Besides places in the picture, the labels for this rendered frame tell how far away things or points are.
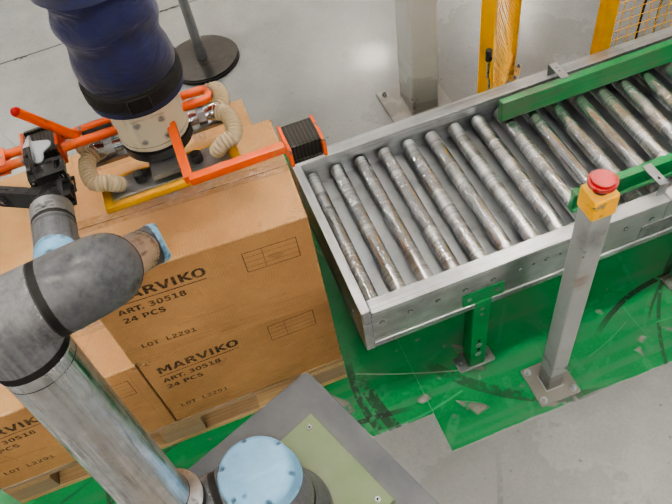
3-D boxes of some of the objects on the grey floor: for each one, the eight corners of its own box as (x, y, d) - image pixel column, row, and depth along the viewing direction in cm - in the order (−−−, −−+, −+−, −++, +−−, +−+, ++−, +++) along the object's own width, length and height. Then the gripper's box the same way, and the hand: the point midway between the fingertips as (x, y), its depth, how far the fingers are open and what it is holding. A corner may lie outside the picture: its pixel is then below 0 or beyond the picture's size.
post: (553, 369, 248) (605, 175, 169) (563, 385, 244) (621, 194, 165) (536, 376, 247) (580, 184, 168) (546, 393, 243) (596, 204, 164)
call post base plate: (557, 356, 251) (558, 352, 249) (581, 391, 242) (582, 388, 240) (519, 371, 249) (520, 367, 247) (541, 407, 240) (542, 404, 238)
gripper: (86, 218, 157) (74, 157, 169) (61, 179, 147) (50, 117, 159) (48, 232, 156) (39, 169, 168) (20, 193, 145) (13, 129, 158)
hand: (33, 151), depth 163 cm, fingers closed on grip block, 6 cm apart
